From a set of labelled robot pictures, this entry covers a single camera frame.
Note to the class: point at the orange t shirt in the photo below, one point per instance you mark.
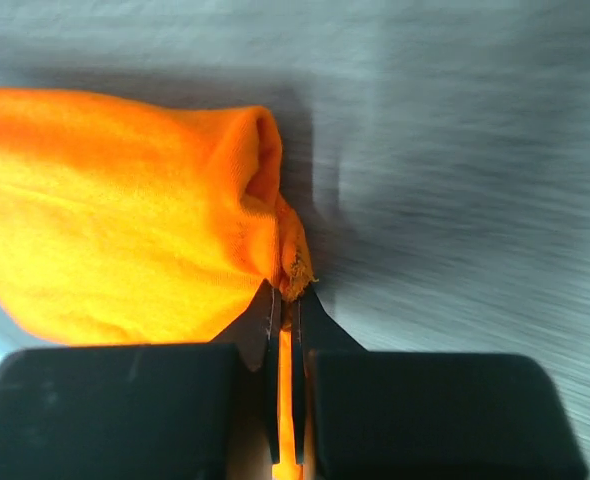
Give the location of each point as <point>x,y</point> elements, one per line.
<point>126,223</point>

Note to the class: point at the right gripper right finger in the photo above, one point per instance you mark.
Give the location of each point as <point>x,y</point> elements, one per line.
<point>361,414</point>

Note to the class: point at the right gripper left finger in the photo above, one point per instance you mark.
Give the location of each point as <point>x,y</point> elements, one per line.
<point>147,411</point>

